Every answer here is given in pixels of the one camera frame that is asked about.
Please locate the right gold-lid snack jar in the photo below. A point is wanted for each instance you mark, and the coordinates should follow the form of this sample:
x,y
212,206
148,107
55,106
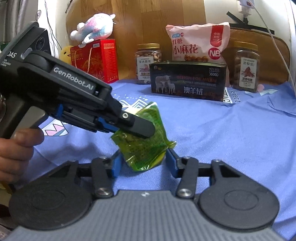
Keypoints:
x,y
246,66

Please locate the black metal tin box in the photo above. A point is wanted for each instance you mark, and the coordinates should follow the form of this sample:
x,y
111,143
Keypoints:
x,y
198,80

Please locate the brown cushioned chair back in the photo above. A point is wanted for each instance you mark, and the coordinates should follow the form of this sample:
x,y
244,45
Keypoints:
x,y
272,63

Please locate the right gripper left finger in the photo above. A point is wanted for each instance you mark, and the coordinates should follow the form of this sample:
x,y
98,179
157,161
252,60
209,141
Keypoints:
x,y
111,164

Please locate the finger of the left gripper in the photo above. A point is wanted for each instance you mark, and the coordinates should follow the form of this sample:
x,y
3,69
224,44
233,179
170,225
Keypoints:
x,y
88,121
135,125

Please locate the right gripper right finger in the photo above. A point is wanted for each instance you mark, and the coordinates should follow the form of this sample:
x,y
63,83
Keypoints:
x,y
177,164

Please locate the blue printed tablecloth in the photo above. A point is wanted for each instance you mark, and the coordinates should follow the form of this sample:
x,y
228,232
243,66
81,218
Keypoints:
x,y
252,132

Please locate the left gold-lid nut jar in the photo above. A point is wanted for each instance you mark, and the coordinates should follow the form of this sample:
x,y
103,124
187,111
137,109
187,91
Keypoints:
x,y
145,55

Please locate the person's left hand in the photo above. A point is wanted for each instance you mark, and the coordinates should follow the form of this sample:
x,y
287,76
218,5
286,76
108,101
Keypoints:
x,y
16,153

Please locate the grey curtain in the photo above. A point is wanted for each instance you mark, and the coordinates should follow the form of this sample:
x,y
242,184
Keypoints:
x,y
15,15

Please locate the pink twisted dough snack bag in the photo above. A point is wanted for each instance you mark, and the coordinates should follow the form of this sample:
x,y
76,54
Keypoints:
x,y
201,43

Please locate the yellow duck plush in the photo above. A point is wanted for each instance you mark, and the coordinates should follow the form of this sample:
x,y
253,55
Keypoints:
x,y
65,54

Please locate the green pickle pouch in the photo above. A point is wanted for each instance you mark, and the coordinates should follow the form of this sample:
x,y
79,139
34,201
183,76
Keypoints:
x,y
142,154

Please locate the pink white plush toy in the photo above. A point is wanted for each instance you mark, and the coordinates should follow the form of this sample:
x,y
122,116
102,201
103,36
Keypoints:
x,y
99,26

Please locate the wooden headboard panel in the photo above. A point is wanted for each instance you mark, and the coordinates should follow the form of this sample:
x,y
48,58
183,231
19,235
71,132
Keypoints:
x,y
138,22

